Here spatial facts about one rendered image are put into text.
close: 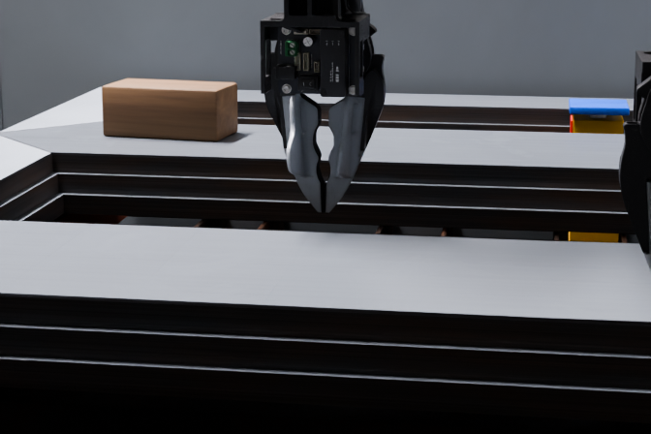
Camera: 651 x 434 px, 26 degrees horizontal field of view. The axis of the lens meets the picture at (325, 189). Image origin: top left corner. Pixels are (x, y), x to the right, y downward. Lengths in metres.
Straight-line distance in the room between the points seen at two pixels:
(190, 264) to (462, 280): 0.18
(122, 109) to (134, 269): 0.49
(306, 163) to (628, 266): 0.27
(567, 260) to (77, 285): 0.31
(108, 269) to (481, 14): 0.87
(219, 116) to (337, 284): 0.51
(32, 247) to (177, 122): 0.42
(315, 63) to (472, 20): 0.69
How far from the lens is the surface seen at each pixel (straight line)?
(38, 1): 1.79
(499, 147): 1.33
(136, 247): 0.96
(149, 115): 1.37
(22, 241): 0.99
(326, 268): 0.90
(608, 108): 1.46
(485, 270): 0.90
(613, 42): 1.68
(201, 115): 1.35
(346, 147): 1.03
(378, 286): 0.86
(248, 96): 1.64
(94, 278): 0.89
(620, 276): 0.90
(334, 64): 0.99
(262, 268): 0.90
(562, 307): 0.83
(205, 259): 0.93
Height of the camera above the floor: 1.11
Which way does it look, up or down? 12 degrees down
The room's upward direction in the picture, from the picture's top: straight up
